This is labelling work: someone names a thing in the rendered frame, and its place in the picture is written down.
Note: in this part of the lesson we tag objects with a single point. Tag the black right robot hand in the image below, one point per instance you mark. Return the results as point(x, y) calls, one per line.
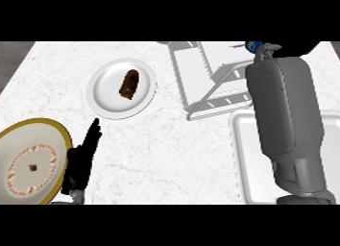
point(295, 48)

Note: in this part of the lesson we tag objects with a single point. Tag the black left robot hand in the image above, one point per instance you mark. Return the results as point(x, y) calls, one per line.
point(81, 160)

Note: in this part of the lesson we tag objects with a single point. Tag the blue can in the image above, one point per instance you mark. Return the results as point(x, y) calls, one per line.
point(252, 46)

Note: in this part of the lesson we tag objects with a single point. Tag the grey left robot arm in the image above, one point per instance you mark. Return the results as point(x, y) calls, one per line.
point(77, 198)

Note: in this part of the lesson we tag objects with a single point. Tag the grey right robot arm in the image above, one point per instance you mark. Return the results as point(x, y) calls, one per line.
point(283, 105)

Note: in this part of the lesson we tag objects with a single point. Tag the white tray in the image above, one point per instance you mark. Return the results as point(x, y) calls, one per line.
point(338, 153)

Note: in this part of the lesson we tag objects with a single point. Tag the gold-rimmed plate with red pattern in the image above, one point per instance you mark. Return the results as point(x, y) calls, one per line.
point(27, 160)

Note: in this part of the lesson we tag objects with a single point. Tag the white plate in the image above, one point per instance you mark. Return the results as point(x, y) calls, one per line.
point(106, 93)

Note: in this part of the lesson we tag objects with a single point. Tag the brown food piece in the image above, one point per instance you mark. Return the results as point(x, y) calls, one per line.
point(130, 85)

